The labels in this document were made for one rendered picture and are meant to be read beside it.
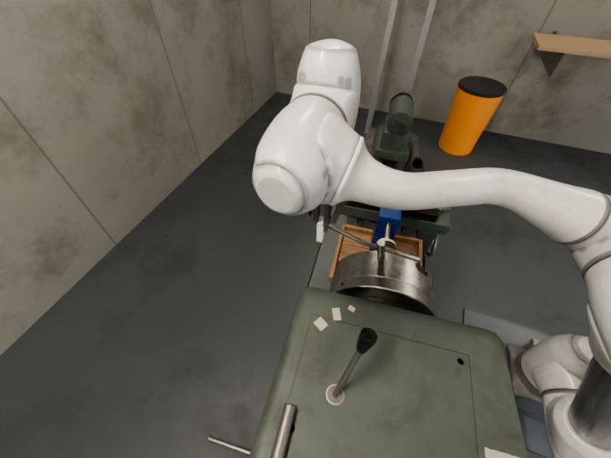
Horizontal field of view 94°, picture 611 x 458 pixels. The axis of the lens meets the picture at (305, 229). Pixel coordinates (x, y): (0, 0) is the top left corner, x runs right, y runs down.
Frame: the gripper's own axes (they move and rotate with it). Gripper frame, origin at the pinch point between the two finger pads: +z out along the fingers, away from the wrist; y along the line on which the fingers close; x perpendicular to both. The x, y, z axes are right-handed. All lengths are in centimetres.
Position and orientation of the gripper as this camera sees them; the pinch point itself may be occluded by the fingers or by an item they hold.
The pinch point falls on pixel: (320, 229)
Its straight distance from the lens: 73.2
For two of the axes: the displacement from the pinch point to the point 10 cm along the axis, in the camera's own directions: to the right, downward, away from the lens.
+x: -2.6, 7.3, -6.4
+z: 0.0, 6.6, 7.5
